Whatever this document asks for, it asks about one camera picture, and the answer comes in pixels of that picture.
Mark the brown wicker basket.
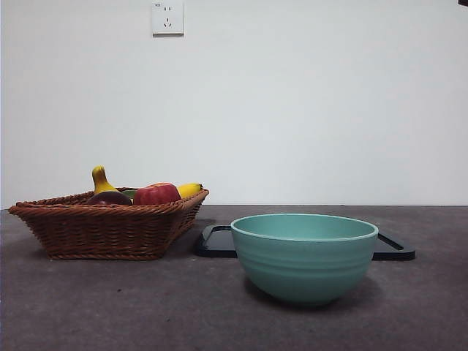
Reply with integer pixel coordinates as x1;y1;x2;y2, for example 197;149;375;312
7;188;210;261

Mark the red apple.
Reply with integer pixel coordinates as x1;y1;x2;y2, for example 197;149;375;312
132;182;182;206

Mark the yellow banana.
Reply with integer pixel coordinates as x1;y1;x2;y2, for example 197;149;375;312
91;165;203;199

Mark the dark teal flat tray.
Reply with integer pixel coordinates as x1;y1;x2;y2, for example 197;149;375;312
192;224;417;262

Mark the teal ribbed bowl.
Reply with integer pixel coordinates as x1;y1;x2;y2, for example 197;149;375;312
230;213;380;308

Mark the white wall socket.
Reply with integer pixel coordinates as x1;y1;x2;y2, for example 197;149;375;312
151;1;185;37

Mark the dark red plum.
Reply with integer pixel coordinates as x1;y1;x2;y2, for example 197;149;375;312
86;191;133;206

